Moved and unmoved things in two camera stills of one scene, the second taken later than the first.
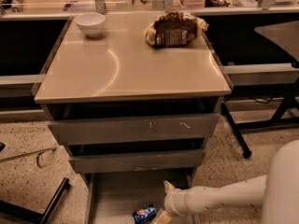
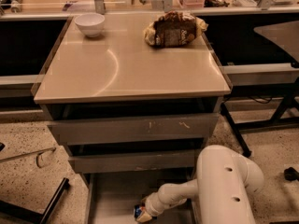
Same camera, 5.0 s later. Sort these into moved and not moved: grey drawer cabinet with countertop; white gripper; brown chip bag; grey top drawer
Moved: white gripper
Not moved: brown chip bag; grey drawer cabinet with countertop; grey top drawer
